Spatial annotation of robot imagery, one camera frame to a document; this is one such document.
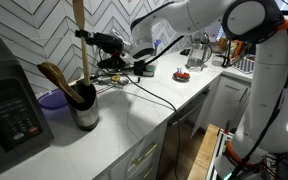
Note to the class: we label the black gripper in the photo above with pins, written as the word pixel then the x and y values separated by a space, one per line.
pixel 107 42

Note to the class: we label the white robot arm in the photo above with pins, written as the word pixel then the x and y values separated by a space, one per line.
pixel 270 83

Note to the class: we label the small black box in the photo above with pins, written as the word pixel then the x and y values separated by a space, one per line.
pixel 143 69

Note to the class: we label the brown wooden spoon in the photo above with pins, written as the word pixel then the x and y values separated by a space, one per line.
pixel 55 76

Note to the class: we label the purple bowl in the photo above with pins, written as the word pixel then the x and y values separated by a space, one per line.
pixel 52 100

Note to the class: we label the blue capped bottle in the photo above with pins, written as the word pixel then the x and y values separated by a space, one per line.
pixel 157 45

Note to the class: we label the steel utensil holder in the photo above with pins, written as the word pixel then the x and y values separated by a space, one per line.
pixel 84 110

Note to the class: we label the black microwave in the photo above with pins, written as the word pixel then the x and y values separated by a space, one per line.
pixel 10 110

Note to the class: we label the red round sink stopper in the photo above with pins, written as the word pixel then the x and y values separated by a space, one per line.
pixel 181 76

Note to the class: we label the glass pitcher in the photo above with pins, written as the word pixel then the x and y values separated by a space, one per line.
pixel 197 58

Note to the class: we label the steel kettle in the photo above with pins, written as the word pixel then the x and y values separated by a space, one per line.
pixel 202 37

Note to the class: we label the white cabinet door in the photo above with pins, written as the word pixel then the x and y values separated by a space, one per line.
pixel 227 103

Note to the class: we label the wooden board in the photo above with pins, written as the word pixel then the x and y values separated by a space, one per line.
pixel 204 153

